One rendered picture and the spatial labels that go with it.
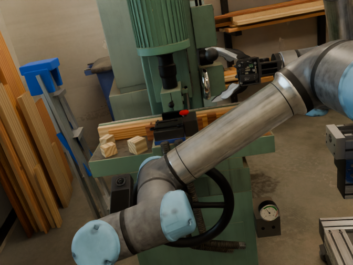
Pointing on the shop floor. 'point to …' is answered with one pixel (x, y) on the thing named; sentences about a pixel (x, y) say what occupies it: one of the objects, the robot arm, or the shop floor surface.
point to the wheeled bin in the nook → (101, 71)
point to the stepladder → (66, 128)
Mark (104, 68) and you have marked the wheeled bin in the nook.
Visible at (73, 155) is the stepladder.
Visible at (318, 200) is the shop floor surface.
